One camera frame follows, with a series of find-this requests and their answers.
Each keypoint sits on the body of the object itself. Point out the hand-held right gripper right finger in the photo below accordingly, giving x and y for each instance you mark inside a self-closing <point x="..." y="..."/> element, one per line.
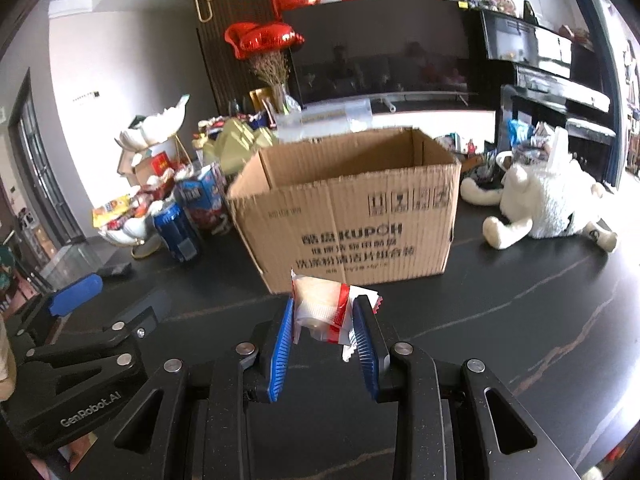
<point x="365" y="350"/>

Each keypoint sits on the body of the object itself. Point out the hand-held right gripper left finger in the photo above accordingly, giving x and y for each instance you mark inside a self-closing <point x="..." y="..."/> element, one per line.
<point x="280" y="355"/>

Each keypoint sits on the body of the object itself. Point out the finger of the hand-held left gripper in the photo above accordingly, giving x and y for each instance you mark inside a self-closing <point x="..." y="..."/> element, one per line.
<point x="140" y="315"/>
<point x="77" y="294"/>

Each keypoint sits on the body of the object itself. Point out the white red-striped snack packet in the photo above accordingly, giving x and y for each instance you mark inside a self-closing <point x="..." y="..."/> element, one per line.
<point x="320" y="300"/>

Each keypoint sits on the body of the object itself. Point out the cardboard box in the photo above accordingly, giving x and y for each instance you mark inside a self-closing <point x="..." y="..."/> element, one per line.
<point x="350" y="220"/>

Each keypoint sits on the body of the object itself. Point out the person's left forearm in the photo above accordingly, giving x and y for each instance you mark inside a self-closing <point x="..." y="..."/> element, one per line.
<point x="6" y="360"/>

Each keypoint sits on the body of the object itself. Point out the person's left hand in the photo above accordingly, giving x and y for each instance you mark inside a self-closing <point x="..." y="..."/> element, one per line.
<point x="77" y="447"/>

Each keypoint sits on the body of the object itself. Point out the blue drink can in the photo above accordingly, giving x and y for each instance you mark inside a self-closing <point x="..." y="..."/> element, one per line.
<point x="177" y="232"/>

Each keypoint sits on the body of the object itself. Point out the yellow snack packet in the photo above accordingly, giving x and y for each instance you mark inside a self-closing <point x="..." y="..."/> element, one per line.
<point x="112" y="209"/>

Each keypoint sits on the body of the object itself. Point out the blue drink carton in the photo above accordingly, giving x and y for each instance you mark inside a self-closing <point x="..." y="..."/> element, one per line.
<point x="205" y="200"/>

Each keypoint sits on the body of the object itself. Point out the dark framed door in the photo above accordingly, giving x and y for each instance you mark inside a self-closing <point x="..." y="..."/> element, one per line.
<point x="37" y="160"/>

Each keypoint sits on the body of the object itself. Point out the small red box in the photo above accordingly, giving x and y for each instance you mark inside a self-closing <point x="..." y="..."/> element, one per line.
<point x="161" y="164"/>

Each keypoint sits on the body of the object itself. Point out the white shell-shaped tiered stand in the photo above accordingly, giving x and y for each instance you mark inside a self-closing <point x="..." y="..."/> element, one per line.
<point x="150" y="130"/>

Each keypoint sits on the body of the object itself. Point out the yellow-green bag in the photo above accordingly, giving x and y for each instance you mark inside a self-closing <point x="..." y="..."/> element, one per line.
<point x="240" y="145"/>

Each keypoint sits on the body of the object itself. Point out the dark floral bowl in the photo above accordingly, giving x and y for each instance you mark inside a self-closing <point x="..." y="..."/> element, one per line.
<point x="482" y="175"/>

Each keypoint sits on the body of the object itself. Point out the clear plastic box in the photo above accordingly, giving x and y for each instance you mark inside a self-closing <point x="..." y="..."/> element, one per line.
<point x="325" y="120"/>

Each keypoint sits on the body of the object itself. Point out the white plush sheep toy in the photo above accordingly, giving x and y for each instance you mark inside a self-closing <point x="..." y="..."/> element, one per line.
<point x="545" y="200"/>

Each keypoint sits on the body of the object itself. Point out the blue packet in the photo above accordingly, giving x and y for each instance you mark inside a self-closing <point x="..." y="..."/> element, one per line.
<point x="520" y="132"/>

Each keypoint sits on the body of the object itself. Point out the dried flower bunch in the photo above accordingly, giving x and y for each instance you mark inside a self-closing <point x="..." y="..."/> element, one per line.
<point x="272" y="72"/>

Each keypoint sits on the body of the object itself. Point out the white tissue box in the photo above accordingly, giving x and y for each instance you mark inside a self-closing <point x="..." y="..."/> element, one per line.
<point x="557" y="145"/>

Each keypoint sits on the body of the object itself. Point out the black television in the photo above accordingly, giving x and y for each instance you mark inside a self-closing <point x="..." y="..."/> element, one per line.
<point x="380" y="55"/>

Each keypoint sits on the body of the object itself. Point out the black piano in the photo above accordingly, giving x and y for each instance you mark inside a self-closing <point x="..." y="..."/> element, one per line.
<point x="530" y="45"/>

